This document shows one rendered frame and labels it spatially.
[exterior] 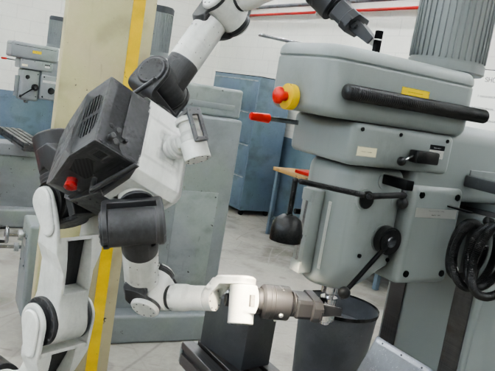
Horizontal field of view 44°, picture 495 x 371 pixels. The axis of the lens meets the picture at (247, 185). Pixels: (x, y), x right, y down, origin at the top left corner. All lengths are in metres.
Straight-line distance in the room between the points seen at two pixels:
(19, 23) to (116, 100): 8.86
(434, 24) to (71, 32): 1.80
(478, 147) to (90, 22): 1.92
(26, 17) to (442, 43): 9.08
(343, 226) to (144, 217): 0.47
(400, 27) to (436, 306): 6.11
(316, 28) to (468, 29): 7.44
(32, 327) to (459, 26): 1.40
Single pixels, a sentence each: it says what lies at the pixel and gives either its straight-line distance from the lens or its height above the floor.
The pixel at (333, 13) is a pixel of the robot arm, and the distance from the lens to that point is 1.59.
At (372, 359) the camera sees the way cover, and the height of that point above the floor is 1.00.
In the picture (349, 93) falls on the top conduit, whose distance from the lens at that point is 1.34.
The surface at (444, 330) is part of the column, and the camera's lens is 1.89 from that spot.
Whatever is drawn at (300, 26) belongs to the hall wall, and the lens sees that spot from 9.40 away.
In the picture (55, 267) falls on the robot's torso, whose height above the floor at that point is 1.18.
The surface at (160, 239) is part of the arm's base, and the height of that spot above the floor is 1.39.
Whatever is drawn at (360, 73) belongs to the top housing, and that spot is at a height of 1.83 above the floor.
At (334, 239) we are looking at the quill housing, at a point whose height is 1.44.
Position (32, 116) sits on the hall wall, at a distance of 10.44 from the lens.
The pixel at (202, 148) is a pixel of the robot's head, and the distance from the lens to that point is 1.50.
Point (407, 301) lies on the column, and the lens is 1.97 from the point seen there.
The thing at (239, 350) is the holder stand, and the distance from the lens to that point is 2.00.
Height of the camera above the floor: 1.75
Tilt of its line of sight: 8 degrees down
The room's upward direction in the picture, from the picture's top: 9 degrees clockwise
